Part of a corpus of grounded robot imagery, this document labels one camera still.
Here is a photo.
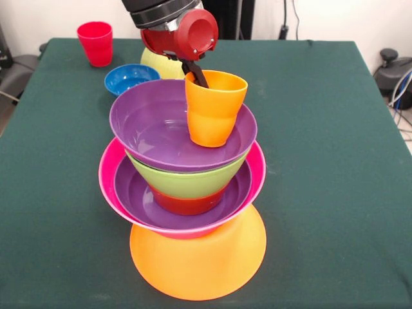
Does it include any dark green table cloth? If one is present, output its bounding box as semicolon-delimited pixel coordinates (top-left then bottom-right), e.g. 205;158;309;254
0;37;412;309

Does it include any orange plastic cup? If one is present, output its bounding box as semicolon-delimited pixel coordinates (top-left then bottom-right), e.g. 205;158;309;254
185;70;248;148

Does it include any green plastic bowl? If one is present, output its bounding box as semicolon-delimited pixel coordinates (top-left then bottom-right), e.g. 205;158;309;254
125;151;250;199

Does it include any small red-orange plastic bowl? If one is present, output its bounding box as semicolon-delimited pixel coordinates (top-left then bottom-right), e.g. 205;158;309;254
149;185;228;216

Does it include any yellow plastic cup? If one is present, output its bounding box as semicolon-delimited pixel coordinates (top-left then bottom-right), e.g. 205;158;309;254
140;48;187;80

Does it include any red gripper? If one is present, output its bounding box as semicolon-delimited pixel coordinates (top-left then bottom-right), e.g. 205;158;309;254
140;8;220;89

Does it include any black hanging wall cable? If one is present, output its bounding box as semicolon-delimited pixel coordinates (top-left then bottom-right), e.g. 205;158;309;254
278;0;301;40

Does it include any large orange plastic bowl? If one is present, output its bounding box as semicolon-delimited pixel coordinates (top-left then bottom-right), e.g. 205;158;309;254
129;203;267;302

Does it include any tangle of cables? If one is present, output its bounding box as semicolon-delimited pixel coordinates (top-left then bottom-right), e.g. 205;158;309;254
388;69;412;142

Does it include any purple plastic bowl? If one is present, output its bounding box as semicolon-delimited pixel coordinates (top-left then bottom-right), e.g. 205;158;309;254
109;79;259;173
114;157;252;230

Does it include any red plastic cup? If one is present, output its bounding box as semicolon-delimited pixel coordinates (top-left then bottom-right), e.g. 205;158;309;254
77;21;114;68

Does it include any large pink plastic bowl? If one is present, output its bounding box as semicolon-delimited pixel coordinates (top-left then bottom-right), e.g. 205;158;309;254
98;138;267;239

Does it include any small blue plastic bowl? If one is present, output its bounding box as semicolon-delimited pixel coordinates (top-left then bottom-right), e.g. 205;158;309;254
104;63;162;97

